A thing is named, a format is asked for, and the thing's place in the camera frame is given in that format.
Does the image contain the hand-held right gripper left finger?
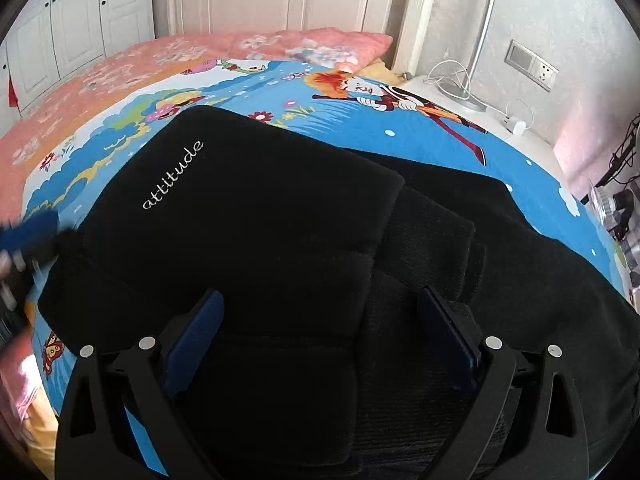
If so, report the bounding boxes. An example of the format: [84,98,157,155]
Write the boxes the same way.
[55,289,225,480]

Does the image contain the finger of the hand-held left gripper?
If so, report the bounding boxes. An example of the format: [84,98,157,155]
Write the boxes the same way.
[0,209,63,276]

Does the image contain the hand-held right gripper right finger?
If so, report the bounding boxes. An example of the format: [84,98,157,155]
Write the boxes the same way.
[417,287,592,480]

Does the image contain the black pants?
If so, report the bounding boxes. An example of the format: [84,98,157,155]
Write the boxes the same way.
[37,105,640,480]

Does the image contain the pink floral quilt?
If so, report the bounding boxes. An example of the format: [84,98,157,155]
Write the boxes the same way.
[0,30,394,456]

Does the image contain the white nightstand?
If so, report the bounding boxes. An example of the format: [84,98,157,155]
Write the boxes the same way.
[400,72,591,201]

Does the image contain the clear plastic object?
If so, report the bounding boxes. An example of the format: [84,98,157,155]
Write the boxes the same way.
[585,180,632,241]

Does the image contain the blue cartoon printed blanket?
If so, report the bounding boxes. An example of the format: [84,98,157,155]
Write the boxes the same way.
[22,57,632,461]

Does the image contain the white wardrobe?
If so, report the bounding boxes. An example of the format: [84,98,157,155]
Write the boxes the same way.
[0,0,156,113]

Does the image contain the white plug adapter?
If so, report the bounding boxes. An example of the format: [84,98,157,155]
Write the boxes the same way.
[502,99,536,136]

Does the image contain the yellow pillow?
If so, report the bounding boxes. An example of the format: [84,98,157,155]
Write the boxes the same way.
[357,57,406,86]

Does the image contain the silver desk lamp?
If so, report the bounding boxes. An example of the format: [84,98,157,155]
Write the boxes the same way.
[440,0,501,113]

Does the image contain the white cable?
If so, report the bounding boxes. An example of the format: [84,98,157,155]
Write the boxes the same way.
[425,60,473,102]

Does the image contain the grey wall socket panel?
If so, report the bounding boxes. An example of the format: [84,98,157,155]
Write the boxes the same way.
[505,39,560,92]

